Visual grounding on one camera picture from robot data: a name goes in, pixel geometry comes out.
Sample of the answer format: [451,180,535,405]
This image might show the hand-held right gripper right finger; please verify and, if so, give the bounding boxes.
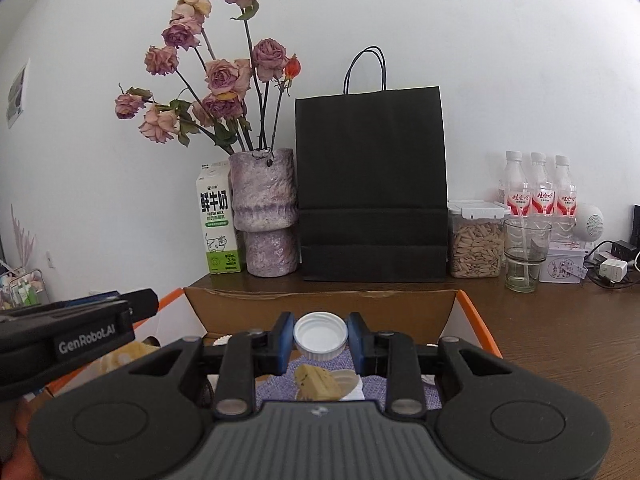
[348,312,521,417]

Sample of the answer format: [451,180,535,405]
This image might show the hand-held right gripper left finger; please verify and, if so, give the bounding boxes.
[120,311,296,418]

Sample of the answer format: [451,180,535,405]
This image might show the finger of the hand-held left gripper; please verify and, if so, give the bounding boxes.
[117,287,160,322]

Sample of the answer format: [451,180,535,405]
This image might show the purple cloth pouch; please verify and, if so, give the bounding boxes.
[256,347,442,403]

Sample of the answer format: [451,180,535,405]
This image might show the red orange cardboard box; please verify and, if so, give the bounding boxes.
[45,287,503,401]

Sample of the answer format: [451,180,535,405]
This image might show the orange white plush toy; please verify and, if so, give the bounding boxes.
[97,342,163,378]

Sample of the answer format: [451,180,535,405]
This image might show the person's left hand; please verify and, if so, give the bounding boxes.
[0,399,46,480]

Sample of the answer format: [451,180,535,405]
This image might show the white green milk carton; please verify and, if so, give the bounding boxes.
[196,160,242,275]

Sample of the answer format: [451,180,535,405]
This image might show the purple textured vase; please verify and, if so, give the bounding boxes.
[229,147,300,278]

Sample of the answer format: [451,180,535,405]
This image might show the clear jar of seeds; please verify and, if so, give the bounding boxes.
[447,200,511,279]

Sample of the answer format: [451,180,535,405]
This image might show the black paper bag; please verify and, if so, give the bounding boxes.
[295,46,448,282]

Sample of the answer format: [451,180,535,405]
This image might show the clear drinking glass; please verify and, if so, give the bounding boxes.
[502,217,553,293]

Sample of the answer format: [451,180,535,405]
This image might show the white printed tin box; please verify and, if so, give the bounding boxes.
[539,241,586,283]

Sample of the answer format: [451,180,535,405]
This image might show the red label water bottle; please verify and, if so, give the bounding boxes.
[552,156,579,231]
[499,150,531,220]
[529,152,555,221]

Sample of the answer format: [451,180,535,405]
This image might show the dried pink roses bunch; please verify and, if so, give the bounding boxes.
[115,0,303,156]

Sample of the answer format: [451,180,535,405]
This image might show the white round speaker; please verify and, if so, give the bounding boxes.
[570,203,604,243]

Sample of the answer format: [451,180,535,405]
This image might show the white plug charger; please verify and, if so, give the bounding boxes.
[597,258,628,282]

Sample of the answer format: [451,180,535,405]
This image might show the metal wire rack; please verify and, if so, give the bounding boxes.
[0,260,48,311]

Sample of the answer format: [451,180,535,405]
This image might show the wall poster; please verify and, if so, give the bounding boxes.
[6,60,31,128]

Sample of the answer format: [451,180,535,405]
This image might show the tangled charger cables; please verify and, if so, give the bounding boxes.
[582,240,640,289]

